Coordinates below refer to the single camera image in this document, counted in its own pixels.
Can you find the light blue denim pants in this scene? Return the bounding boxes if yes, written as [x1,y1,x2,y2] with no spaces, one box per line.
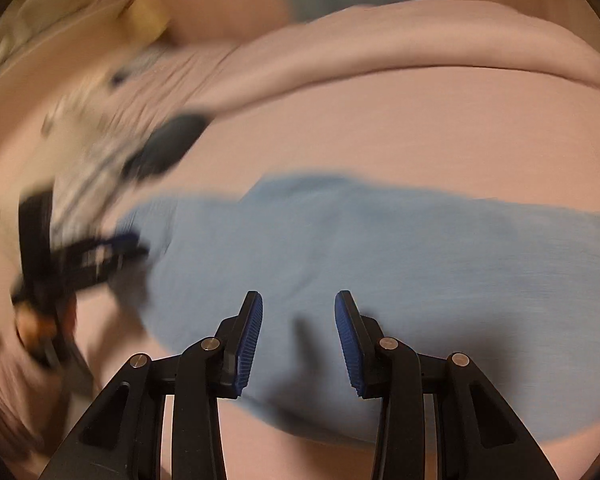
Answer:
[117,175,600,448]

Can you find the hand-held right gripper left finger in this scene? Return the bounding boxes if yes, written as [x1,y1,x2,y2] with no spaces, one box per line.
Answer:
[39,290,264,480]

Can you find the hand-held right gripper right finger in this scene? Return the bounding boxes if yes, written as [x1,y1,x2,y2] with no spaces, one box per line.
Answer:
[334,290,563,480]

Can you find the person's left hand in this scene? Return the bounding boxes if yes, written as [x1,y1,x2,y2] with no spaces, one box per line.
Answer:
[15,300,80,358]

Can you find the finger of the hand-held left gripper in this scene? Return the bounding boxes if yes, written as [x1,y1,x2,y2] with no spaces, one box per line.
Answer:
[55,229,151,292]

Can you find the pink blanket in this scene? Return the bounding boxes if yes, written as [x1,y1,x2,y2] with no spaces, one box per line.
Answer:
[55,1,600,161]

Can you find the pale cloth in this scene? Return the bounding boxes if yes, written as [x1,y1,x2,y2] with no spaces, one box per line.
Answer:
[0,0,148,73]

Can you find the yellowish object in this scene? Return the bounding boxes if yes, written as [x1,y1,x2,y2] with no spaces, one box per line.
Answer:
[124,0,172,43]

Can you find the pink bed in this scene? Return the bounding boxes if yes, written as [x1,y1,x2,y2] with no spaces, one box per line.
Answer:
[0,10,600,480]

